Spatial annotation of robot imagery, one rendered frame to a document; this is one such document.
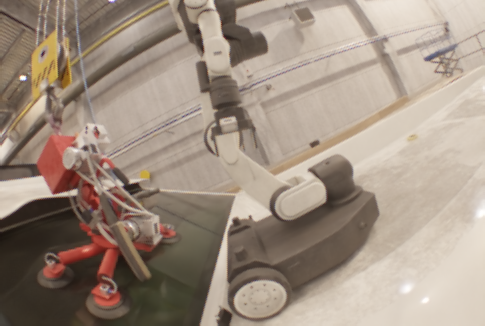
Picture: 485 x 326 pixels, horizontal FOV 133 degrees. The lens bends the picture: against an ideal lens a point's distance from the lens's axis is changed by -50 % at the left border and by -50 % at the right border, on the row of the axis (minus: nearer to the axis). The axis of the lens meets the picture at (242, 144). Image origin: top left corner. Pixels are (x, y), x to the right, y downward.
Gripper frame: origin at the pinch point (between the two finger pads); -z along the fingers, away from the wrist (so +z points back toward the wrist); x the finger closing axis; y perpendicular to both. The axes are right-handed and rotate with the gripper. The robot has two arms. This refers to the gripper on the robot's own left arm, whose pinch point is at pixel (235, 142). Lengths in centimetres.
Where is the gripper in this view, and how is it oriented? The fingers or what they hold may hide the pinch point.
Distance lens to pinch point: 59.6
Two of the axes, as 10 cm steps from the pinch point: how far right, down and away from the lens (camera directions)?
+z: -2.2, -9.8, 0.4
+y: 0.7, -0.5, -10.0
